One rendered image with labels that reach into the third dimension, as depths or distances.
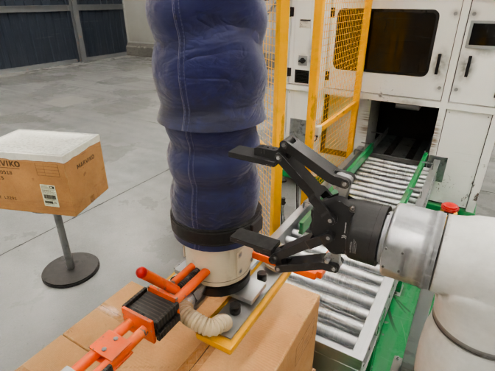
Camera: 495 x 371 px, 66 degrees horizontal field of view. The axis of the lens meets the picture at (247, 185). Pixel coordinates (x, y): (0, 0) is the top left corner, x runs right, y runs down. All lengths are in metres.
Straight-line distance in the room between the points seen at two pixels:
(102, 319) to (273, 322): 0.92
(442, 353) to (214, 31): 0.59
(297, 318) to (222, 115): 0.73
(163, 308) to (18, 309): 2.22
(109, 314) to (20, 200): 1.13
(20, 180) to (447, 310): 2.47
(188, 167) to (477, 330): 0.57
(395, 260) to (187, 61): 0.49
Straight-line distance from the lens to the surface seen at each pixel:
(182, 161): 0.81
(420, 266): 0.45
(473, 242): 0.44
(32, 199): 2.70
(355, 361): 1.65
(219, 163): 0.78
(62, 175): 2.48
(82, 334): 1.88
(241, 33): 0.74
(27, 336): 2.80
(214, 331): 0.91
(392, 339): 2.60
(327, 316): 1.86
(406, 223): 0.45
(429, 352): 0.54
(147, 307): 0.87
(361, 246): 0.46
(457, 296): 0.46
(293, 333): 1.22
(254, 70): 0.76
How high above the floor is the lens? 1.83
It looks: 26 degrees down
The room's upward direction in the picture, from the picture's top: straight up
